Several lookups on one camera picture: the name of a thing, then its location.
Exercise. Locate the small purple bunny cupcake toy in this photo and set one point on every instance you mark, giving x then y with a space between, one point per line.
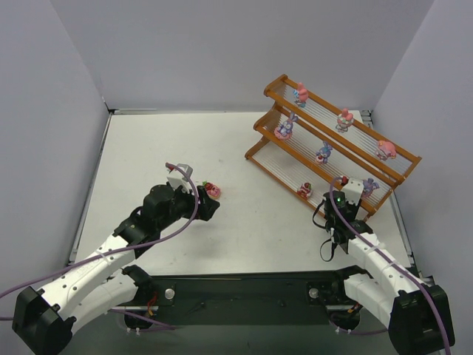
323 154

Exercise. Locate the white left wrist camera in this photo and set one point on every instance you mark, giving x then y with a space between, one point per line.
178 176

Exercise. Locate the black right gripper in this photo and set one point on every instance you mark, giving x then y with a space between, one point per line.
341 206

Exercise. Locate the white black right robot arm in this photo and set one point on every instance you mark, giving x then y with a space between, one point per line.
416 315

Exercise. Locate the strawberry bear donut toy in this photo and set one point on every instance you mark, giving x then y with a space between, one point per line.
212 190

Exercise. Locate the purple bunny sitting donut toy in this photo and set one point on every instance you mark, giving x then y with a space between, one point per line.
284 130

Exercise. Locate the pink pig clear cup toy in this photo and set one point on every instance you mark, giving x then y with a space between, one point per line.
344 121

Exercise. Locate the orange wooden tiered shelf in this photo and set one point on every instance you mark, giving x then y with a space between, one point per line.
293 162

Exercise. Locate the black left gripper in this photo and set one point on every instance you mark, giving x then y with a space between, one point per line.
202 202

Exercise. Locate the pink pig bow toy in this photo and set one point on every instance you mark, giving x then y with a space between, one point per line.
385 150

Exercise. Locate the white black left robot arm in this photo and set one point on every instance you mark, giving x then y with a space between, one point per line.
46 318

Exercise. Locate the strawberry cake slice toy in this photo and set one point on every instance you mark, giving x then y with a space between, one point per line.
305 190

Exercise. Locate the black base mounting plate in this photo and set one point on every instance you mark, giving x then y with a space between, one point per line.
284 298

